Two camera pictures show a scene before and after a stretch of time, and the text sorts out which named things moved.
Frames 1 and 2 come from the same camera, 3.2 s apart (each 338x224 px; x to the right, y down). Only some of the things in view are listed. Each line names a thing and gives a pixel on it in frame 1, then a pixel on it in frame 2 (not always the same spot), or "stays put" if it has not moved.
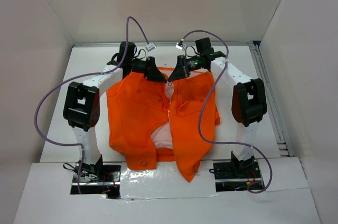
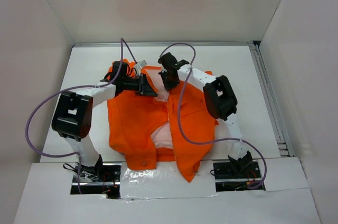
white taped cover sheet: x=166 y=181 stays put
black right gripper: x=180 y=71 to x=168 y=85
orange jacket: x=150 y=120 stays put
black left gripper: x=152 y=73 to x=143 y=88
